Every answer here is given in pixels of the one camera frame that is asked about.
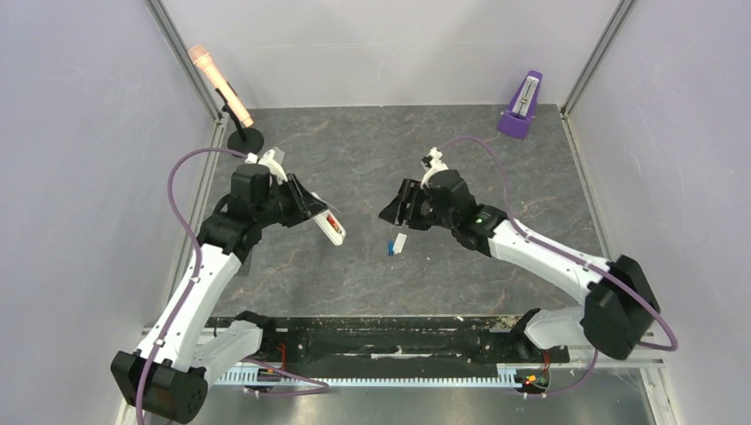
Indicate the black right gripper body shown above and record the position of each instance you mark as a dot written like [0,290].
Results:
[411,203]

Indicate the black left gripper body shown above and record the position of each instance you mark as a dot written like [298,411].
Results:
[290,210]

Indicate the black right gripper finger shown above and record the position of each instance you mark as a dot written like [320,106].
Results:
[393,210]
[398,222]

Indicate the red orange battery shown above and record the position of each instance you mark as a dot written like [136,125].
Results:
[333,222]

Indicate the white remote control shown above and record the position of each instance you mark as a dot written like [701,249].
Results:
[330,226]

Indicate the white battery cover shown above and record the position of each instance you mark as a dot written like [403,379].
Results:
[398,243]

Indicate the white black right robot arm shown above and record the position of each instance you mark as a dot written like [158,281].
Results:
[616,304]

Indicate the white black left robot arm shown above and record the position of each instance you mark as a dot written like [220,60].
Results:
[169,373]

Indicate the black microphone stand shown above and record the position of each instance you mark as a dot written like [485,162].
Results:
[244,139]

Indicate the purple metronome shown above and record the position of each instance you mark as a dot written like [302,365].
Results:
[516,119]

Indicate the pink microphone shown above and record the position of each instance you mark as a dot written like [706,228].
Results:
[202,60]

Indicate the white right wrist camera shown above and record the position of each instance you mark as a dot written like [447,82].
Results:
[432,164]

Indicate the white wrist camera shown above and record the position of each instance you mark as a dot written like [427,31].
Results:
[432,164]
[273,160]

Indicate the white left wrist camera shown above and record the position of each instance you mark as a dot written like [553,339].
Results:
[273,160]

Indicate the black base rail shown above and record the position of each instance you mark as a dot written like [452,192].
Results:
[397,346]

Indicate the white toothed cable strip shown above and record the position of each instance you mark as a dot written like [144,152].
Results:
[250,375]

